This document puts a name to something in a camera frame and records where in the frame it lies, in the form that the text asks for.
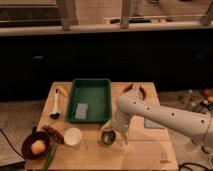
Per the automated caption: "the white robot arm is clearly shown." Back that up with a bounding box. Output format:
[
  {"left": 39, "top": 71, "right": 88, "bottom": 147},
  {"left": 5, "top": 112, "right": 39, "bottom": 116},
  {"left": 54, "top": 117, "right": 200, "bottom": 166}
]
[{"left": 110, "top": 93, "right": 213, "bottom": 148}]

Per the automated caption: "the green plastic tray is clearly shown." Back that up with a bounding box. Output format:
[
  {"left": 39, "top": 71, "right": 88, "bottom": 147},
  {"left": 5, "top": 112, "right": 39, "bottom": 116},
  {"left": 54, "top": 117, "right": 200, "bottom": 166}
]
[{"left": 66, "top": 79, "right": 112, "bottom": 124}]

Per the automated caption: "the grey sponge in tray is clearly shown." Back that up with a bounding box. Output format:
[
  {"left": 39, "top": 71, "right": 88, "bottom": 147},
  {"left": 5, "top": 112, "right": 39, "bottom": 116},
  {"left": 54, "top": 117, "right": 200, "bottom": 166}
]
[{"left": 75, "top": 103, "right": 88, "bottom": 119}]

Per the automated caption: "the yellow banana toy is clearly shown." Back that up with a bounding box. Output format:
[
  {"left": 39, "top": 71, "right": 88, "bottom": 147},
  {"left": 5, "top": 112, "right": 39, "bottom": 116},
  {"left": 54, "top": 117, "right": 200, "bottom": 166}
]
[{"left": 57, "top": 86, "right": 69, "bottom": 98}]

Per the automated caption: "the grey cloth on table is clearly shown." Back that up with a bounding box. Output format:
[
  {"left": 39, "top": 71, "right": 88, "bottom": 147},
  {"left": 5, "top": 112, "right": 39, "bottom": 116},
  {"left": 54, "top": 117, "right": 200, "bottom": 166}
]
[{"left": 144, "top": 119, "right": 164, "bottom": 129}]

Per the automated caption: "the white cup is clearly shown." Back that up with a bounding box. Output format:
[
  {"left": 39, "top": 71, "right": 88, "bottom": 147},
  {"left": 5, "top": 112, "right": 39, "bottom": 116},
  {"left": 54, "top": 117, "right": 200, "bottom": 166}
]
[{"left": 64, "top": 128, "right": 82, "bottom": 147}]

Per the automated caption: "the green vegetable stalk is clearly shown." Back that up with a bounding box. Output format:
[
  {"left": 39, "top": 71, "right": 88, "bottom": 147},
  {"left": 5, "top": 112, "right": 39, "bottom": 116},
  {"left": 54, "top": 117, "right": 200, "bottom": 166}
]
[{"left": 41, "top": 143, "right": 57, "bottom": 171}]

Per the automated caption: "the yellow potato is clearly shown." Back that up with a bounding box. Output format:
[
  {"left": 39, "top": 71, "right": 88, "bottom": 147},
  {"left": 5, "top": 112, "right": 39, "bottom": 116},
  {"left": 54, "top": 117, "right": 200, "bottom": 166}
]
[{"left": 31, "top": 140, "right": 46, "bottom": 155}]

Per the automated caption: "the dark brown bowl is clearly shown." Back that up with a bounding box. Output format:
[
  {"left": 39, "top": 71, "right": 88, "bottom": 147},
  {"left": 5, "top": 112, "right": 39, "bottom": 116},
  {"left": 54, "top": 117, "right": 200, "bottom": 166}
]
[{"left": 21, "top": 131, "right": 50, "bottom": 160}]

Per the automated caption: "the black cable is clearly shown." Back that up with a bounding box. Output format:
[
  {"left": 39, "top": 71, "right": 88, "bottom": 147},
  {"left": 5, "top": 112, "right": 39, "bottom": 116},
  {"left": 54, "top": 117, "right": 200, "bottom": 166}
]
[{"left": 0, "top": 128, "right": 26, "bottom": 161}]

